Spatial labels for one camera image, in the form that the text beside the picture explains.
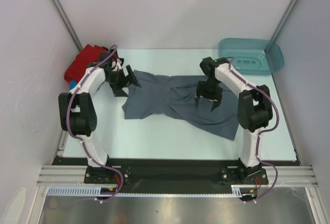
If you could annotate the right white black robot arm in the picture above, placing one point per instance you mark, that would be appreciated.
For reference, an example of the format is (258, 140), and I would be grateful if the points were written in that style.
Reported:
(255, 110)

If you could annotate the red folded t shirt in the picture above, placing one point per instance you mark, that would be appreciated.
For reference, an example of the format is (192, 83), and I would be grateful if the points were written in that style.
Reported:
(77, 68)

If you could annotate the grey blue polo shirt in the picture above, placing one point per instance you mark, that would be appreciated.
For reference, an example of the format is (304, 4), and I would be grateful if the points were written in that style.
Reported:
(174, 96)

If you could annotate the grey cable duct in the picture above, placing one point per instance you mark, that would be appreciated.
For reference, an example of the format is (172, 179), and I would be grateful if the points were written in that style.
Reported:
(245, 190)
(86, 191)

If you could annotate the black folded t shirt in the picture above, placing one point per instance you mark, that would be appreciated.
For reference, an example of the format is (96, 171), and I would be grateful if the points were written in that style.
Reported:
(119, 59)

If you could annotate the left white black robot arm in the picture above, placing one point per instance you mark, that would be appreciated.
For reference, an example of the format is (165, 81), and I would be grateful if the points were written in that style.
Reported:
(77, 113)

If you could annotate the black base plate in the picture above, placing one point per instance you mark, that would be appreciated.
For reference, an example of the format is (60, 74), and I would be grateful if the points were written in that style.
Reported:
(244, 176)
(100, 175)

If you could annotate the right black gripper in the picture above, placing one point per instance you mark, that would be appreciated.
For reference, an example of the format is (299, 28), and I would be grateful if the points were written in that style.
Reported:
(201, 92)

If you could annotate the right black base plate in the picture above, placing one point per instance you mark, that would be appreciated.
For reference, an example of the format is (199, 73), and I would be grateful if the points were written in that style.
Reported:
(244, 176)

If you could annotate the aluminium front frame rail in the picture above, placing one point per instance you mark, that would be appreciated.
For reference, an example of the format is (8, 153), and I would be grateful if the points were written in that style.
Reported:
(288, 176)

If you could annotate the aluminium corner post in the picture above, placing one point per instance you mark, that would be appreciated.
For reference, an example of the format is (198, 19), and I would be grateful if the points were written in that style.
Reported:
(67, 23)
(284, 19)

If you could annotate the blue folded t shirt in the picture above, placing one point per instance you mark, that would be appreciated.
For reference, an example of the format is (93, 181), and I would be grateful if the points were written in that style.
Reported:
(72, 84)

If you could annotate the right grey cable duct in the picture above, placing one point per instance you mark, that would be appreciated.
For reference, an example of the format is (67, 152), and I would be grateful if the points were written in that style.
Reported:
(245, 190)

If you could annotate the right aluminium corner post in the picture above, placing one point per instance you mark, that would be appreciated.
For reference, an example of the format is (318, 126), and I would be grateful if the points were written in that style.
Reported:
(284, 19)

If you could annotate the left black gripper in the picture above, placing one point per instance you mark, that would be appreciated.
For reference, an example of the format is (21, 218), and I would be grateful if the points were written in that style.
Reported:
(117, 90)

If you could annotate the left grey cable duct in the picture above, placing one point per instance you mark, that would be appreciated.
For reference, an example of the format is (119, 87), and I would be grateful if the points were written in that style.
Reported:
(86, 191)

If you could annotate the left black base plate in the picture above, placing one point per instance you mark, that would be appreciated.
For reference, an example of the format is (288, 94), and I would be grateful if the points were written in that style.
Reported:
(100, 175)

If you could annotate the teal transparent plastic bin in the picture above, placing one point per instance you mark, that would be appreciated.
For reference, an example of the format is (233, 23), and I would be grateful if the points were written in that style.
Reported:
(252, 56)

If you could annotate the left aluminium corner post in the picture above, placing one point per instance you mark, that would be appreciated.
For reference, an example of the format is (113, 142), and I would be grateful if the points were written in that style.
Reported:
(67, 23)

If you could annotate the left aluminium side rail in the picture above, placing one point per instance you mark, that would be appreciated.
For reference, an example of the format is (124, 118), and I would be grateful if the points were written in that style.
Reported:
(64, 141)

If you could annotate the right aluminium side rail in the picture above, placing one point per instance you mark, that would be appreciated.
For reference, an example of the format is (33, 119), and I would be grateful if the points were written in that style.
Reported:
(286, 116)

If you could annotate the aluminium side rail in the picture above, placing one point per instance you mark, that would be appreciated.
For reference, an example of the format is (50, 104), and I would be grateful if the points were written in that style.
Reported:
(64, 141)
(286, 116)

